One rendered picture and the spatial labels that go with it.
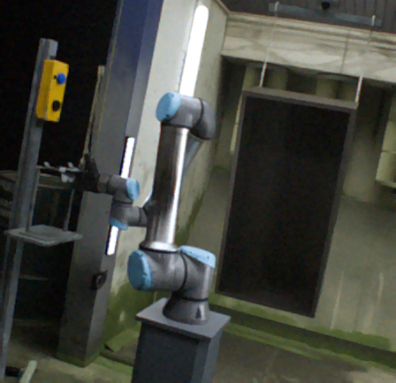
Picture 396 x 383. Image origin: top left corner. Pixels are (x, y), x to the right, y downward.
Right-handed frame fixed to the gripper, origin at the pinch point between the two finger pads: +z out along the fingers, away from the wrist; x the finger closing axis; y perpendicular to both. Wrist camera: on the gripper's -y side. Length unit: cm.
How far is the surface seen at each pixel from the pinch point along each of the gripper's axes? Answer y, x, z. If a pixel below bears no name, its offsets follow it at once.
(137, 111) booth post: -32, 57, -6
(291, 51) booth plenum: -98, 191, -58
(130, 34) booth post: -69, 47, 1
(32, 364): 104, 22, 12
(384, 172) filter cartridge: -26, 198, -139
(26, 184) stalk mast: 10.3, -3.4, 14.8
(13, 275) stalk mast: 53, -2, 15
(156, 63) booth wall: -60, 70, -6
